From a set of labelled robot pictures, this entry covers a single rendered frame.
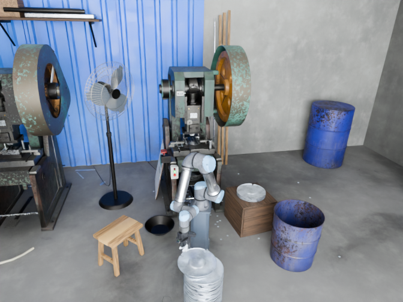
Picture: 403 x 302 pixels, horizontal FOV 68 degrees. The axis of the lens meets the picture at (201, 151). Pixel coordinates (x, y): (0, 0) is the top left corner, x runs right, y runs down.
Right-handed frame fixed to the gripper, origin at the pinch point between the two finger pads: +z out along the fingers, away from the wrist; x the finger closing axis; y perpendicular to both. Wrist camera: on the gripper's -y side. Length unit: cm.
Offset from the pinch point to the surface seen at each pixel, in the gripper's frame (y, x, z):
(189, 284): 14.7, 22.5, 6.6
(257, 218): -91, -3, 14
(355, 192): -252, 25, 33
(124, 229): 24, -54, 1
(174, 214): -44, -78, 30
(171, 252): -11, -35, 34
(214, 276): -0.5, 31.1, 2.5
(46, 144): 42, -187, -38
